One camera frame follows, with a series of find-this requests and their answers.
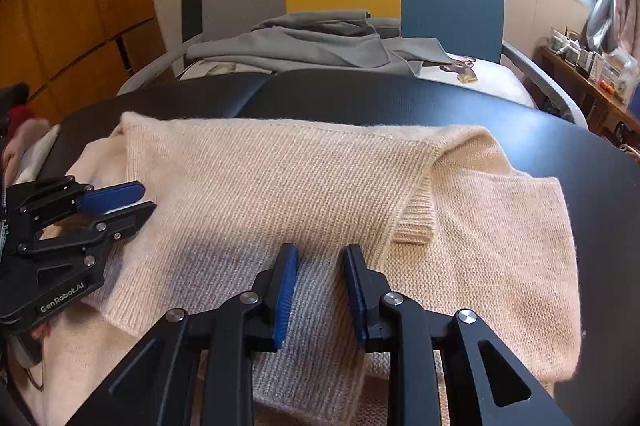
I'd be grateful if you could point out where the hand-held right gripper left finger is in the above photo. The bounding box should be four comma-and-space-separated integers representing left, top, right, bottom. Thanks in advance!
75, 243, 300, 426

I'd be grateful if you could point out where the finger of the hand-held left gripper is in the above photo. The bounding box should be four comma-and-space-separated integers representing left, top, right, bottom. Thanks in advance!
95, 201, 157, 242
80, 182, 146, 214

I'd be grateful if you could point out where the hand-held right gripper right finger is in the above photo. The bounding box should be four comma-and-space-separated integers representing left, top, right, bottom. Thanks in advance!
341, 243, 576, 426

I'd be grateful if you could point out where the beige knit sweater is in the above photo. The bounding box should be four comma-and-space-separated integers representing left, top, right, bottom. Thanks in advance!
15, 111, 583, 426

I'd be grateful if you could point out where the folded red garment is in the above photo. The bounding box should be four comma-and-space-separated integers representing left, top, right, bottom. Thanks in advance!
7, 103, 33, 127

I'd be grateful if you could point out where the wooden wardrobe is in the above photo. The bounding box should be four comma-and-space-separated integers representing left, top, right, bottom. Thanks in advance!
0, 0, 168, 127

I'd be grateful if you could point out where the grey garment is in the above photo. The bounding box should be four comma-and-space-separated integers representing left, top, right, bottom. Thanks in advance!
185, 10, 451, 77

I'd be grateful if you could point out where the small brown trinket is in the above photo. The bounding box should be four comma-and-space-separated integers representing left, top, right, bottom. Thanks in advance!
440, 57, 479, 84

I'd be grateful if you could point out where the wooden side table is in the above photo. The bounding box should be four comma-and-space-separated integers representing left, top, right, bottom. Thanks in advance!
537, 46, 640, 142

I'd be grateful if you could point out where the clutter of small bottles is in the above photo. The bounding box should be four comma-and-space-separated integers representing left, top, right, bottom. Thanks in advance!
547, 26, 638, 99

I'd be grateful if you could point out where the grey bunched curtain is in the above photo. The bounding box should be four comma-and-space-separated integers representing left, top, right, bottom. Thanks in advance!
582, 0, 621, 52

